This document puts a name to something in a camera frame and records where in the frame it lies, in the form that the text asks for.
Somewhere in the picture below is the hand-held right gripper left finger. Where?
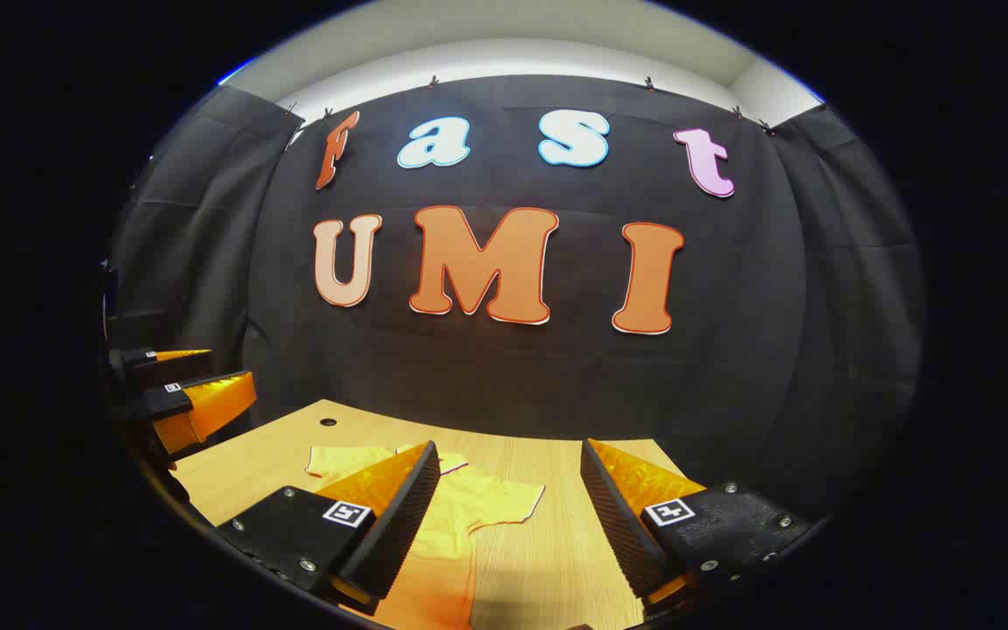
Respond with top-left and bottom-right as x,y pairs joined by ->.
215,440 -> 442,613

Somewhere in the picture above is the orange collared T-shirt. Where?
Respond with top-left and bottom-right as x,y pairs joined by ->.
305,444 -> 547,630

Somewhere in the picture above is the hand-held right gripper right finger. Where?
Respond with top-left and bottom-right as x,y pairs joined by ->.
580,438 -> 816,613

